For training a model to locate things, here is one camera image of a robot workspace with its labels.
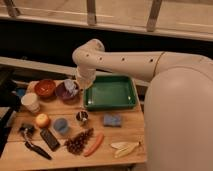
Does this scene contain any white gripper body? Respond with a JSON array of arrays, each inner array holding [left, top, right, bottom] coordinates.
[[76, 67, 96, 89]]

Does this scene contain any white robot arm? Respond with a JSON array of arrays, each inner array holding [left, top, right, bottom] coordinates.
[[72, 39, 213, 171]]

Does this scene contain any small metal cup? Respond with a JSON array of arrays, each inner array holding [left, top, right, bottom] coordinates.
[[76, 110, 89, 126]]

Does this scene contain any blue plastic cup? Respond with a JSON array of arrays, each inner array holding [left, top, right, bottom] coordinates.
[[53, 118, 69, 135]]

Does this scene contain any white paper cup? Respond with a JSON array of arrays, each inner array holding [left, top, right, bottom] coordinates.
[[21, 93, 40, 113]]

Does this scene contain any crumpled white wrapper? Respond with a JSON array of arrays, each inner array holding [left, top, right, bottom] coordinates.
[[64, 79, 78, 97]]

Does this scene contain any green plastic tray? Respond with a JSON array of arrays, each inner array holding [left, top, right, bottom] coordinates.
[[83, 75, 137, 111]]

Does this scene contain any purple bowl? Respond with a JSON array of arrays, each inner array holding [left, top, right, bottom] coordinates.
[[55, 80, 78, 101]]

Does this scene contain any red bowl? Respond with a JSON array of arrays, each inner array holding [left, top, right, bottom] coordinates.
[[34, 79, 56, 98]]

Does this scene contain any blue sponge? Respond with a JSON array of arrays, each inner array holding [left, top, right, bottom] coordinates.
[[103, 115, 122, 127]]

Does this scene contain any yellow apple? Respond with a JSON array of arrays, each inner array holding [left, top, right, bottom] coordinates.
[[35, 113, 50, 128]]

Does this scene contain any orange carrot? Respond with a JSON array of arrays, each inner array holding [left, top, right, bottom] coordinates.
[[83, 133, 104, 157]]

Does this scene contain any blue object at table edge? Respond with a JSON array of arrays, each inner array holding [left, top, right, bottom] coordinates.
[[16, 88, 26, 98]]

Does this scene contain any bunch of dark grapes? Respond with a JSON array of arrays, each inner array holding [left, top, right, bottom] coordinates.
[[64, 128, 94, 155]]

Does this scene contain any black rectangular bar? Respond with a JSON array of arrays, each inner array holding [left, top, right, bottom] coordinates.
[[40, 129, 60, 151]]

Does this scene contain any black clip tool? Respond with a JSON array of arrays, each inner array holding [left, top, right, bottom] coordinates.
[[19, 123, 35, 134]]

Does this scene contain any yellow banana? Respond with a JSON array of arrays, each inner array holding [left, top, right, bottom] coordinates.
[[110, 142, 141, 158]]

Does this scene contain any black handled peeler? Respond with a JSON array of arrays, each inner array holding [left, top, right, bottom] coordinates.
[[22, 129, 52, 160]]

